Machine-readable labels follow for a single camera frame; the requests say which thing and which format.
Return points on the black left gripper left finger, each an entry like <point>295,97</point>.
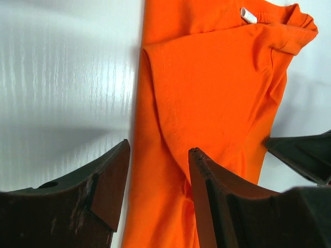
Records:
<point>79,209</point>

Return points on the orange t-shirt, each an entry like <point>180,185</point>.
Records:
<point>212,75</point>

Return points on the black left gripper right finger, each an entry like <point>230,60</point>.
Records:
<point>233,212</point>

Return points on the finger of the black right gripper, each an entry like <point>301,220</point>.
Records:
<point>309,156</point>

